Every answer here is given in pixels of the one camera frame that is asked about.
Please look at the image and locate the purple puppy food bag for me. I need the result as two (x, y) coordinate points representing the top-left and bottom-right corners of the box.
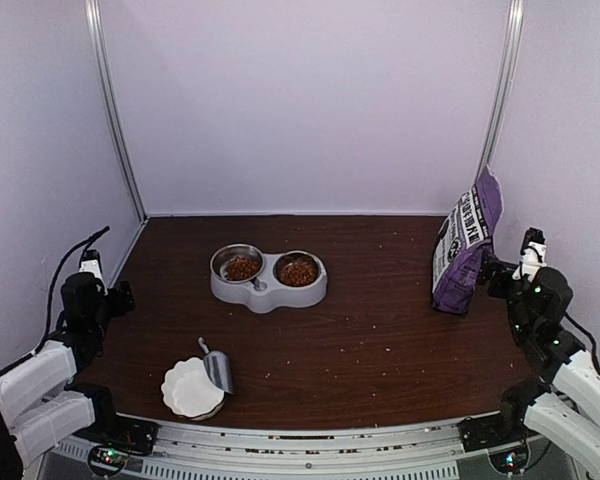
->
(431, 167), (503, 315)

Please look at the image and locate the metal food scoop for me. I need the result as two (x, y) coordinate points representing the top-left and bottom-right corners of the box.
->
(198, 337), (234, 394)

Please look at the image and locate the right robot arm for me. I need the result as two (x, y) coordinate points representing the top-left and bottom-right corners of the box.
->
(478, 254), (600, 479)

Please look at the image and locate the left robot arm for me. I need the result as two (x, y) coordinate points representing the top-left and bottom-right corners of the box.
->
(0, 272), (135, 479)

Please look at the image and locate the grey double pet feeder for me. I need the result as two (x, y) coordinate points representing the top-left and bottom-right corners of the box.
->
(210, 250), (328, 314)

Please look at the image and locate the white scalloped ceramic dish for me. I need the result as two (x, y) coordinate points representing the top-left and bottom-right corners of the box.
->
(161, 357), (226, 421)

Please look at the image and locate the left steel feeder bowl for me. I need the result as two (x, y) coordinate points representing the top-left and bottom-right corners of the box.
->
(210, 244), (265, 284)

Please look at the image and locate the steel feeder bowl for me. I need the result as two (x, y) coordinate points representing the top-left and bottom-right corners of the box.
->
(210, 244), (265, 284)
(273, 251), (321, 288)

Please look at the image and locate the left circuit board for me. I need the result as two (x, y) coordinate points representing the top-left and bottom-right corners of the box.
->
(87, 445), (130, 476)

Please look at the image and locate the circuit board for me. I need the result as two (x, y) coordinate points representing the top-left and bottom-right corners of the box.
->
(489, 446), (530, 476)
(87, 445), (130, 476)

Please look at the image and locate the right steel feeder bowl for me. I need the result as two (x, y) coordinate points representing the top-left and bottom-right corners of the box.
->
(273, 251), (321, 288)

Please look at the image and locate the right circuit board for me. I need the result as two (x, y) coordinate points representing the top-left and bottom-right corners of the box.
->
(489, 446), (530, 476)

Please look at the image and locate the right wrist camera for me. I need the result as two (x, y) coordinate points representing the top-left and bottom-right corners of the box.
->
(512, 227), (547, 282)

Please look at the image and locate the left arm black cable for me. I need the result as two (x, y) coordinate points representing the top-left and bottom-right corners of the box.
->
(29, 225), (111, 356)

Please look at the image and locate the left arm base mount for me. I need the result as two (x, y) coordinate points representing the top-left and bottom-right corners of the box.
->
(74, 416), (159, 456)

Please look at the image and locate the front aluminium rail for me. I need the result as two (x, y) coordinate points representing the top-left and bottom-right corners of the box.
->
(29, 399), (586, 480)

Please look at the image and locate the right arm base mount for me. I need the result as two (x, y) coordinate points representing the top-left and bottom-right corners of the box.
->
(456, 412), (536, 453)

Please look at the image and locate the right aluminium frame post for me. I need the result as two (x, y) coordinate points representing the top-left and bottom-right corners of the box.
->
(469, 0), (525, 186)

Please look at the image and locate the aluminium frame post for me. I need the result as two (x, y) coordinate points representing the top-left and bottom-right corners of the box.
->
(84, 0), (148, 223)
(469, 0), (525, 186)

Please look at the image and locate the left aluminium frame post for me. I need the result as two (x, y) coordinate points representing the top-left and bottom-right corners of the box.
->
(84, 0), (148, 223)

